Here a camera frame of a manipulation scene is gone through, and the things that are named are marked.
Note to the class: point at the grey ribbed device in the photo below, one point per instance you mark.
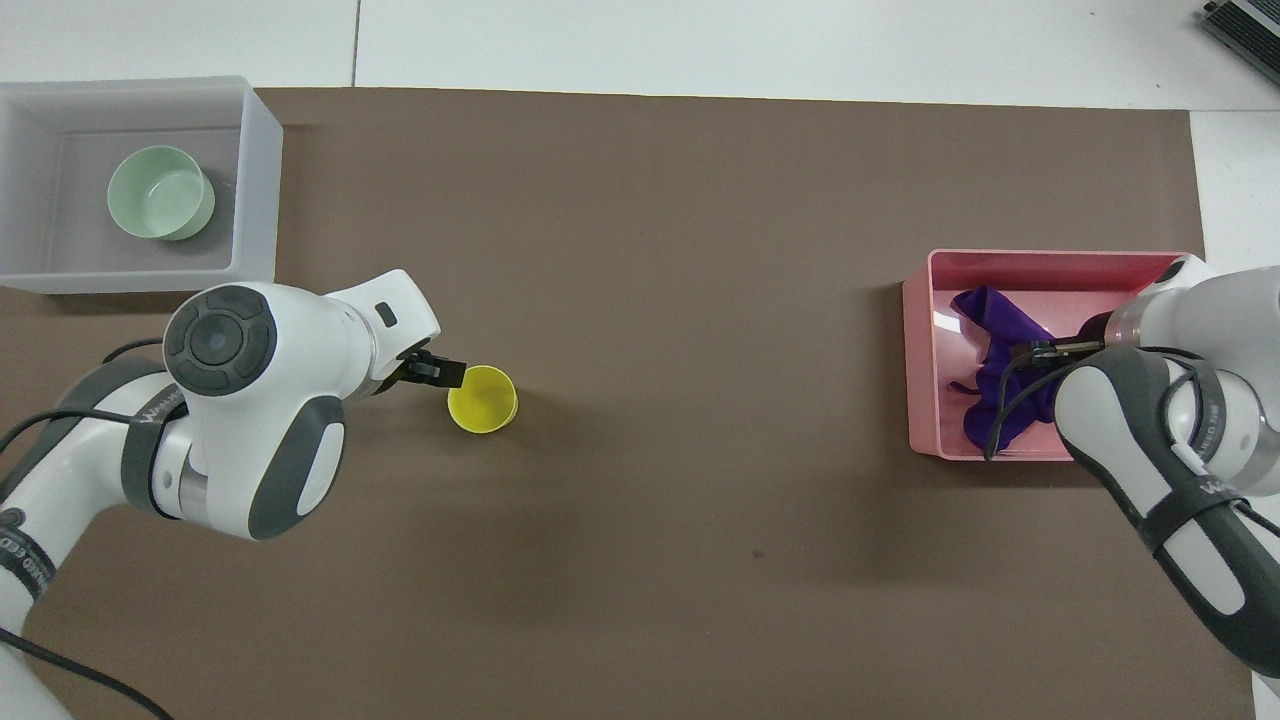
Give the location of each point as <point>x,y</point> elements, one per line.
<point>1250,25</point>

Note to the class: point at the pink plastic box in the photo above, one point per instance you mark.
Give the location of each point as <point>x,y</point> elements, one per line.
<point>1030,268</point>

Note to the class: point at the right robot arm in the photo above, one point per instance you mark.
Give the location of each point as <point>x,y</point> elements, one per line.
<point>1190,560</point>

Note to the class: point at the purple cloth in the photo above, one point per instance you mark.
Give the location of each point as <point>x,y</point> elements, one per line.
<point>1000,325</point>

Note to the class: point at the yellow plastic cup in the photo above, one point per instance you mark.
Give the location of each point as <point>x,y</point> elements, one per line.
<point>488,402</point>

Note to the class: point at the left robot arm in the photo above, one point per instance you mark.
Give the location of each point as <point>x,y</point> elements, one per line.
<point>250,400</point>

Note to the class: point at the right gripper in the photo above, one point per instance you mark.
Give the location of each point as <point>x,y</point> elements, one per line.
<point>1090,332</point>

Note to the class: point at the translucent grey plastic box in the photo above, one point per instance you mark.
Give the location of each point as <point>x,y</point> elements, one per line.
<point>255,180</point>

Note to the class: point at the light green bowl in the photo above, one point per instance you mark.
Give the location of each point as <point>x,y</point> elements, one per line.
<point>155,195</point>

